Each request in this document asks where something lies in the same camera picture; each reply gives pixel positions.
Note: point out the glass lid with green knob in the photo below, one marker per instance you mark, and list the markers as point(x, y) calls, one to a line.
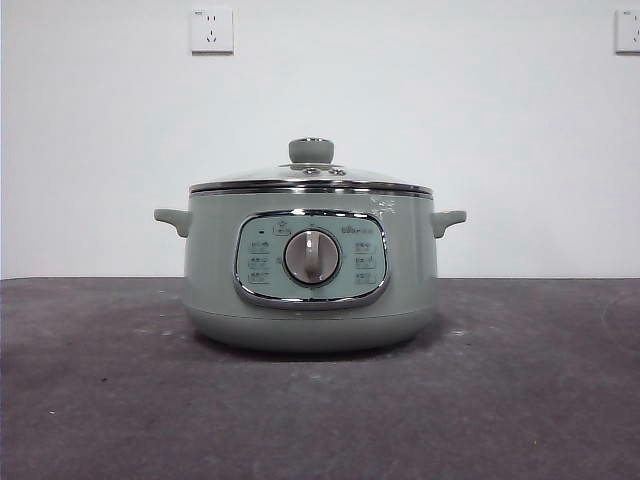
point(310, 150)

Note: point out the pale green electric cooking pot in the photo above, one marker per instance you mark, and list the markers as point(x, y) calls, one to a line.
point(215, 260)

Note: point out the white wall power socket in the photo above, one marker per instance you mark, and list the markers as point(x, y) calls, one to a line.
point(211, 31)
point(629, 31)

